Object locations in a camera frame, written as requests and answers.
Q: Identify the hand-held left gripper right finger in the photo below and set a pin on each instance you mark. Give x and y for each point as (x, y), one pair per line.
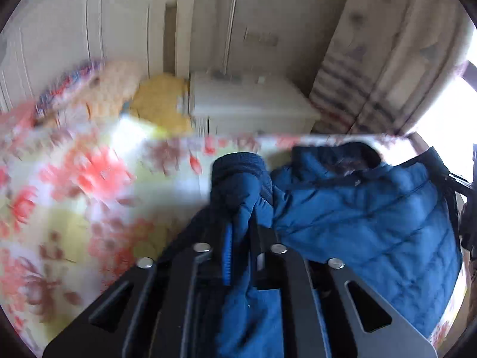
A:
(262, 246)

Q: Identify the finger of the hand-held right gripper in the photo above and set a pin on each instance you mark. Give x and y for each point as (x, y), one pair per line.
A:
(462, 183)

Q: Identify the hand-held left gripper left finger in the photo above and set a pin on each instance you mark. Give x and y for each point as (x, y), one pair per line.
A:
(226, 257)

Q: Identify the blue puffer jacket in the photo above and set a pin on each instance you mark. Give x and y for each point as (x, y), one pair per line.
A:
(354, 212)

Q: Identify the window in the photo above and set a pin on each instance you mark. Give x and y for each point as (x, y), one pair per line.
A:
(447, 112)

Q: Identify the white nightstand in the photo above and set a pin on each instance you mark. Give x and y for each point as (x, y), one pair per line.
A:
(246, 108)

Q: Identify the floral bed sheet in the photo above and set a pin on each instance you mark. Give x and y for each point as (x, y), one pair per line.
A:
(74, 194)

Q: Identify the printed curtain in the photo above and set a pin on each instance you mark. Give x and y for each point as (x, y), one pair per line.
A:
(372, 44)

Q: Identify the yellow plush toy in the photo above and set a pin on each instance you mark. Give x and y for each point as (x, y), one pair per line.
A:
(160, 100)

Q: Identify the beige pillow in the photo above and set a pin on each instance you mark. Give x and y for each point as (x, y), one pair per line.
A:
(111, 89)

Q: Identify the patterned purple pillow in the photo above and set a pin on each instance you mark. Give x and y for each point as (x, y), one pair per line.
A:
(63, 89)

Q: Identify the pink blanket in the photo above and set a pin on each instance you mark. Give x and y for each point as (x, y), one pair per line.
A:
(15, 119)

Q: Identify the white wooden headboard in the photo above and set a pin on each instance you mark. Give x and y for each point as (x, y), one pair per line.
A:
(56, 26)

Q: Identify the wall socket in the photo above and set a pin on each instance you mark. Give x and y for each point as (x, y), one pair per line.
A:
(261, 38)

